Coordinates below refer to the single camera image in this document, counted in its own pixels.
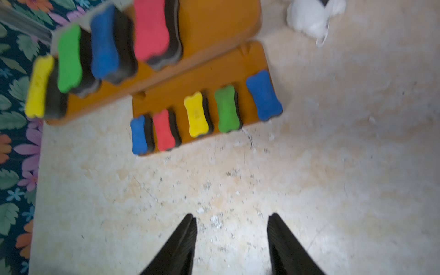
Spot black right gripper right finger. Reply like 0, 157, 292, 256
267, 213, 324, 275

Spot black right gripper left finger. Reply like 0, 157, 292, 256
141, 214, 197, 275

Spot blue eraser shelf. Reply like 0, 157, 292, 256
91, 5, 138, 85
246, 69, 283, 121
130, 114, 155, 155

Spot green eraser shelf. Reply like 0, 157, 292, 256
214, 85, 242, 133
57, 24, 101, 99

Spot red eraser shelf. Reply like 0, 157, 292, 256
153, 109, 182, 151
134, 0, 183, 71

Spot yellow eraser shelf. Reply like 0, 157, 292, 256
184, 91, 214, 138
25, 55, 68, 120

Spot orange wooden two-tier shelf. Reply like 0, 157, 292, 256
48, 0, 269, 144

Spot small white plush toy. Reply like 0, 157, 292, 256
286, 0, 347, 48

